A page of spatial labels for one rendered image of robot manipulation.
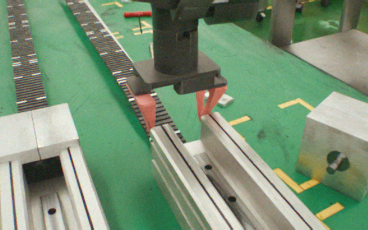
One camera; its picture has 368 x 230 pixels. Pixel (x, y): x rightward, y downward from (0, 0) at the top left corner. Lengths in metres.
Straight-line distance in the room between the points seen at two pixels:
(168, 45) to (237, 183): 0.18
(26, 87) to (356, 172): 0.57
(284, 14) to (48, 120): 1.99
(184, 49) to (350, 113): 0.24
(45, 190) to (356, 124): 0.40
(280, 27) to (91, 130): 1.85
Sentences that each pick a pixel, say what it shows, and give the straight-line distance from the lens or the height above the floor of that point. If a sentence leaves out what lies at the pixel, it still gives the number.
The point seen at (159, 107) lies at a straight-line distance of 0.66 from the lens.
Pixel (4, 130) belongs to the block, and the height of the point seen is 0.87.
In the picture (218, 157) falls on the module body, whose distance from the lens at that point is 0.51.
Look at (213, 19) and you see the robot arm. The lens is 0.48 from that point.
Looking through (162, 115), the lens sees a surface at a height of 0.80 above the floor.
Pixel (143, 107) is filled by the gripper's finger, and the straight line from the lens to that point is 0.48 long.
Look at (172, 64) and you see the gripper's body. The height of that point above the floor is 0.94.
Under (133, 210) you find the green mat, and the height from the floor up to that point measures 0.78.
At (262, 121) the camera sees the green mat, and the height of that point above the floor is 0.78.
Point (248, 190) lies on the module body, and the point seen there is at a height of 0.84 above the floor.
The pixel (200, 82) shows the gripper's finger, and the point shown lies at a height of 0.92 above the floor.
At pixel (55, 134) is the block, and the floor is 0.87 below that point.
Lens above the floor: 1.15
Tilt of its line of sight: 33 degrees down
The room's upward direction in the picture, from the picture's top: straight up
